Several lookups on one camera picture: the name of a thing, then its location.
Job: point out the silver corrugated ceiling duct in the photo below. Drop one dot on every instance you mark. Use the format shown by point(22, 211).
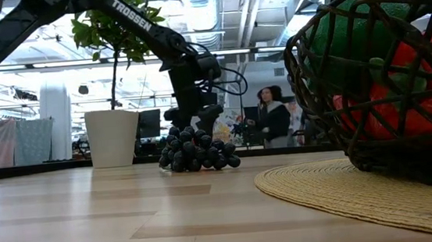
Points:
point(200, 12)

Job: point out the dark woven wicker basket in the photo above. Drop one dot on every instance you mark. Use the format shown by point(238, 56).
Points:
point(380, 161)

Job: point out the teal hanging cloth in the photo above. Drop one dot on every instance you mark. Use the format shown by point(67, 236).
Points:
point(33, 141)

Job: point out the floral print panel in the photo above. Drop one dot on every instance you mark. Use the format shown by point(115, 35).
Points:
point(296, 108)

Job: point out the green plant in white pot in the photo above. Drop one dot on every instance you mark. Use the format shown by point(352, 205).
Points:
point(112, 141)

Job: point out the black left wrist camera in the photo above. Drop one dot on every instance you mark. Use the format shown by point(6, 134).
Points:
point(209, 66)

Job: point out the round yellow woven placemat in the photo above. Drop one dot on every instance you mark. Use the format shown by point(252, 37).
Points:
point(344, 200)

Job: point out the black background monitor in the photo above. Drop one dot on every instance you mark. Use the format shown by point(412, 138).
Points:
point(149, 123)

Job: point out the dark purple grape bunch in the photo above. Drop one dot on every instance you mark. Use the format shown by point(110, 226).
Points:
point(191, 154)

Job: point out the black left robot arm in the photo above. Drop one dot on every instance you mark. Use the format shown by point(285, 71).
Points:
point(132, 20)

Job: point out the person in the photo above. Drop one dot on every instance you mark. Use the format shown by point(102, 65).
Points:
point(276, 121)

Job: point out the white round column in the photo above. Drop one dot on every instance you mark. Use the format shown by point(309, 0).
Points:
point(54, 100)

